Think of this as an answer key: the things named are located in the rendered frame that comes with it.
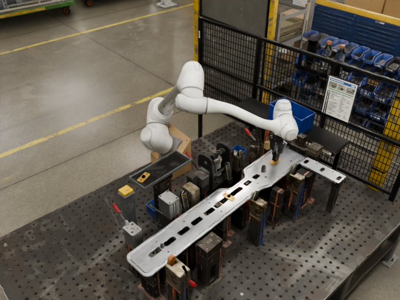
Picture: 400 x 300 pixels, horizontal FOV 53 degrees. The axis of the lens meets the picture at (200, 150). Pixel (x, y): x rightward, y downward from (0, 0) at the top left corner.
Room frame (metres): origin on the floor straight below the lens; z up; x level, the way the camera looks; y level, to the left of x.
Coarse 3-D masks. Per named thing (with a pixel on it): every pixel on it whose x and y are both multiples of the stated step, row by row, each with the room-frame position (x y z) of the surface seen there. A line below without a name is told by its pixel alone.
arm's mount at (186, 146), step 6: (168, 126) 2.56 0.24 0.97; (174, 132) 2.49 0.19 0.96; (180, 132) 2.46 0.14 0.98; (180, 138) 2.42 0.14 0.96; (186, 138) 2.39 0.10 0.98; (180, 144) 2.38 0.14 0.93; (186, 144) 2.35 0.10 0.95; (180, 150) 2.34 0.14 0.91; (186, 150) 2.34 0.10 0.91; (156, 156) 2.41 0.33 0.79; (180, 168) 2.31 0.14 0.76; (186, 168) 2.34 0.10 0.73; (174, 174) 2.27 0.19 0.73; (180, 174) 2.30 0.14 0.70
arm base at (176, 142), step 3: (171, 135) 2.46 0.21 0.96; (174, 138) 2.42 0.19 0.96; (177, 138) 2.42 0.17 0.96; (174, 141) 2.39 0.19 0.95; (177, 141) 2.39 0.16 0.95; (180, 141) 2.38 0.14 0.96; (174, 144) 2.37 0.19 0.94; (177, 144) 2.37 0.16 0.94; (171, 147) 2.34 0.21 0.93; (174, 147) 2.36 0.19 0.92; (177, 147) 2.37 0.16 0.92; (171, 150) 2.34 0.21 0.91; (174, 150) 2.35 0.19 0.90; (159, 153) 2.38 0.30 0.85; (165, 153) 2.33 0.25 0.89; (168, 153) 2.33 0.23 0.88; (159, 156) 2.36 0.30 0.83; (162, 156) 2.36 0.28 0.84; (159, 159) 2.35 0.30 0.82
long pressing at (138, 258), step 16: (256, 160) 2.10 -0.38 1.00; (288, 160) 2.11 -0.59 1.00; (272, 176) 1.94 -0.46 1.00; (240, 192) 1.79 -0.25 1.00; (192, 208) 1.65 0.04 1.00; (208, 208) 1.65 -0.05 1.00; (224, 208) 1.65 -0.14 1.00; (176, 224) 1.53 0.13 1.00; (208, 224) 1.53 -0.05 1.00; (160, 240) 1.41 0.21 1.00; (176, 240) 1.41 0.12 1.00; (192, 240) 1.41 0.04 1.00; (128, 256) 1.31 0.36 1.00; (144, 256) 1.31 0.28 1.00; (160, 256) 1.31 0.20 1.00; (176, 256) 1.32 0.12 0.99; (144, 272) 1.21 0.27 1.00
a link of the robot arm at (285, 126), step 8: (208, 104) 2.02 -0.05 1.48; (216, 104) 2.03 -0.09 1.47; (224, 104) 2.05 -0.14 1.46; (208, 112) 2.01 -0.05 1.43; (216, 112) 2.02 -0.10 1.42; (224, 112) 2.03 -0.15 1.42; (232, 112) 2.01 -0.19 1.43; (240, 112) 2.00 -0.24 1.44; (248, 112) 1.99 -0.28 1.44; (248, 120) 1.96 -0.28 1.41; (256, 120) 1.94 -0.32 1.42; (264, 120) 1.93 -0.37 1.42; (272, 120) 1.94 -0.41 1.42; (280, 120) 1.92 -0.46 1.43; (288, 120) 1.92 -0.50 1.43; (264, 128) 1.91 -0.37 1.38; (272, 128) 1.90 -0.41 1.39; (280, 128) 1.89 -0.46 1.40; (288, 128) 1.87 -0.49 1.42; (296, 128) 1.88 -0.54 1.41; (280, 136) 1.89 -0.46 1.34; (288, 136) 1.84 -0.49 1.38
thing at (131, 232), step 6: (132, 222) 1.49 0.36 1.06; (126, 228) 1.44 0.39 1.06; (132, 228) 1.45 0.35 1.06; (138, 228) 1.44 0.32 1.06; (126, 234) 1.43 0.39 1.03; (132, 234) 1.40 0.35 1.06; (138, 234) 1.42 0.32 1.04; (126, 240) 1.43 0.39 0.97; (132, 240) 1.39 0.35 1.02; (138, 240) 1.41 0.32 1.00; (132, 246) 1.40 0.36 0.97; (132, 270) 1.43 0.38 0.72; (138, 276) 1.39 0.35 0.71
